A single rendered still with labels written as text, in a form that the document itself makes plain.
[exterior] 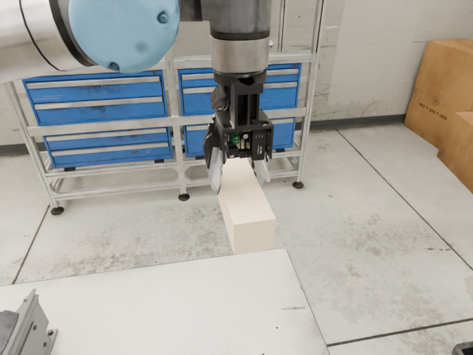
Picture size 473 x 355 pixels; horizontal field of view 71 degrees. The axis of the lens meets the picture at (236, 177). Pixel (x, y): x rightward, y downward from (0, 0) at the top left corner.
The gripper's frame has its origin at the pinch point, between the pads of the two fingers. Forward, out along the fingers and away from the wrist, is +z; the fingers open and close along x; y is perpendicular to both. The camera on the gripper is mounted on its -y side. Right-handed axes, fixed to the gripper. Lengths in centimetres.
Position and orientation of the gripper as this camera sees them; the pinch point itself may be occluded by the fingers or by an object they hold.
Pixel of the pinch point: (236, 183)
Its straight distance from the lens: 57.0
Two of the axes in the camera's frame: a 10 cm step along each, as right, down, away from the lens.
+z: 0.0, 8.3, 5.6
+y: 2.1, 5.4, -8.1
